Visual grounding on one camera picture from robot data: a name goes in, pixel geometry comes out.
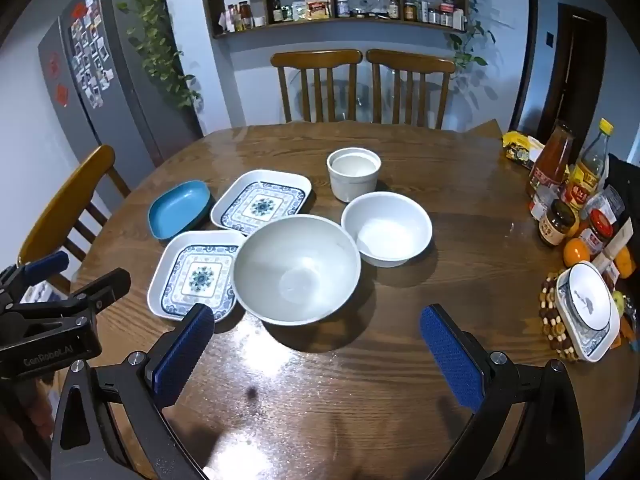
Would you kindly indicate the small clear labelled bottle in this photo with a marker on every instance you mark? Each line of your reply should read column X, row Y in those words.
column 539, row 205

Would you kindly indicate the blue rimmed white bowl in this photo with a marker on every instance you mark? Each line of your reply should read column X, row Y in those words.
column 585, row 305

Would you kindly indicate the dark wooden door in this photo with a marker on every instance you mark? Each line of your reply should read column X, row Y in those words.
column 570, row 70

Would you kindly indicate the large white bowl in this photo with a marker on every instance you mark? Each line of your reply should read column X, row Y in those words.
column 295, row 260

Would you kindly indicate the row of condiment jars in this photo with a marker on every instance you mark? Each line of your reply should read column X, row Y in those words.
column 320, row 10

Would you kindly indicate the beaded wooden trivet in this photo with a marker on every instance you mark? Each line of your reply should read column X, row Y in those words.
column 550, row 315

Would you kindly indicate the yellow capped oil bottle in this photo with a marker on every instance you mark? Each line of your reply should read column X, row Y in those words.
column 587, row 170

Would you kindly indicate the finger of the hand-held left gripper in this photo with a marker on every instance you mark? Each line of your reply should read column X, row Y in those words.
column 47, row 262
column 105, row 287

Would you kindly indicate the green apple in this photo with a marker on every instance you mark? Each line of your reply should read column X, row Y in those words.
column 619, row 302

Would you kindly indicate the wooden chair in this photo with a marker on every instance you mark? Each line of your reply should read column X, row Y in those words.
column 65, row 195
column 315, row 57
column 410, row 62

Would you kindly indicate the hanging green plant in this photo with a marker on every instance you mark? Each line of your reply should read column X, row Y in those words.
column 465, row 50

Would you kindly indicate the red lidded jar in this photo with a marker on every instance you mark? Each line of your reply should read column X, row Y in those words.
column 597, row 225

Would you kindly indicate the white cylindrical bowl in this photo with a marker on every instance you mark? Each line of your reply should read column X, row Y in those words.
column 352, row 185

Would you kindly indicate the blue patterned square plate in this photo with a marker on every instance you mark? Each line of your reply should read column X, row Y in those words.
column 260, row 205
column 200, row 275

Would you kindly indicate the trailing green plant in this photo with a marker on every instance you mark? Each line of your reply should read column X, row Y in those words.
column 150, row 45

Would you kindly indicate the medium white bowl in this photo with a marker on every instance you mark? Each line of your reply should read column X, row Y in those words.
column 385, row 230

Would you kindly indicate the group of fridge magnets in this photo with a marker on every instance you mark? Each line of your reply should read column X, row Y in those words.
column 87, row 60

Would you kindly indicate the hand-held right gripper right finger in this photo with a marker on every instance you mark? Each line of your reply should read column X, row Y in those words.
column 450, row 355

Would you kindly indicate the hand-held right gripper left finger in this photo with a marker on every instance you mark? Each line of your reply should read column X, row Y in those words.
column 182, row 355

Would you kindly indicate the grey refrigerator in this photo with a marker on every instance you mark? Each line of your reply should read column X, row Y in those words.
column 130, row 85

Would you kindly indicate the brown sauce jar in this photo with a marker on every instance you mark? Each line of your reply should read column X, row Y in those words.
column 555, row 227

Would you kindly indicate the orange fruit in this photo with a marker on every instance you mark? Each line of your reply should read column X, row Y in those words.
column 627, row 262
column 575, row 255

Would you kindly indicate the red sauce bottle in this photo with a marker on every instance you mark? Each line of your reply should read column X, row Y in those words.
column 550, row 160

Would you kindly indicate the yellow snack packet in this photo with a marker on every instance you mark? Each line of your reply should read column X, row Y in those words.
column 517, row 147

